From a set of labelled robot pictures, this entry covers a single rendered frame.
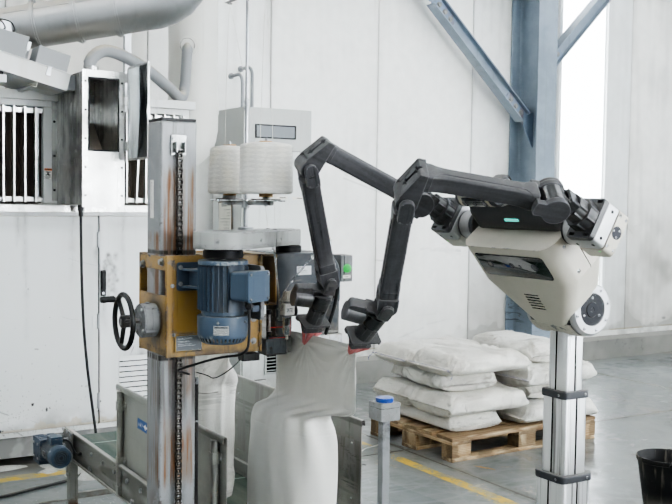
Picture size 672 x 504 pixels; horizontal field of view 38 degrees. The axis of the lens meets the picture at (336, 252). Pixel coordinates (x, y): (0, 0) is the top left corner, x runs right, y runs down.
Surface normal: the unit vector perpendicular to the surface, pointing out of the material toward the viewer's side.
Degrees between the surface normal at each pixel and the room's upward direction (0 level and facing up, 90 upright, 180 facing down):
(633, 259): 90
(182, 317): 90
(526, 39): 90
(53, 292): 90
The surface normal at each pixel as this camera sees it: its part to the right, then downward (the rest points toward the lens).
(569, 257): 0.52, 0.05
